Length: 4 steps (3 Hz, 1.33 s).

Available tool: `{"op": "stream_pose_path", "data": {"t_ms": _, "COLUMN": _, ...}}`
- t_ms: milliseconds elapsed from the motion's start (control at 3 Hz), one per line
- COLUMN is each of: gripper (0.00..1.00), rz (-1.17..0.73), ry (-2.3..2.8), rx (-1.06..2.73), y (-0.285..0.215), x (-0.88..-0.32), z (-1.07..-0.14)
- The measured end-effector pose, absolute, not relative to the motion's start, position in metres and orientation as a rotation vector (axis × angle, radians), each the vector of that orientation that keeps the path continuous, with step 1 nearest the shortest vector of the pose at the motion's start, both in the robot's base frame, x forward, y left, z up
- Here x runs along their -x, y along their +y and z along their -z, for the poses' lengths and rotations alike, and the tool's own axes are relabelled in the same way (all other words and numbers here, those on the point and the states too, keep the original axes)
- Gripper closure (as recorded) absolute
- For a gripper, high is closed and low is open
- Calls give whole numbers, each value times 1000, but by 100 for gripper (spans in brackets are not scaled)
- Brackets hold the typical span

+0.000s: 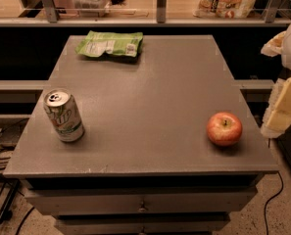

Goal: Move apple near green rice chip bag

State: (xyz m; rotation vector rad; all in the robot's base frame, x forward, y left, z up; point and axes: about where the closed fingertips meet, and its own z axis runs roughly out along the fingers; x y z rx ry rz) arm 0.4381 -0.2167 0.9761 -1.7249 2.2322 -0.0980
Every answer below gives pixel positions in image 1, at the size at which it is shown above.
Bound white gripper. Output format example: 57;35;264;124
261;24;291;138

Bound red apple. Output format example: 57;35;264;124
206;112;243;147

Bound colourful snack bag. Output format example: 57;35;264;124
193;0;256;19

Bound green rice chip bag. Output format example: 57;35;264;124
75;31;143;58

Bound clear plastic container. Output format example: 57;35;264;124
73;0;110;18

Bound white 7up soda can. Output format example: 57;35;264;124
43;88;84;142

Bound grey upper drawer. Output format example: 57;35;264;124
25;187;257;215

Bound grey drawer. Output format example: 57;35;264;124
25;187;257;215
55;214;230;235

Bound grey lower drawer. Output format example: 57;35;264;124
55;214;230;235

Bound black power box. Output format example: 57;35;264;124
0;125;23;149

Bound black cable on right floor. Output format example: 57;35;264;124
263;171;285;235

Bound metal shelf rail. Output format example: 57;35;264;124
0;17;291;27

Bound black cables on left floor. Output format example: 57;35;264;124
0;117;35;235

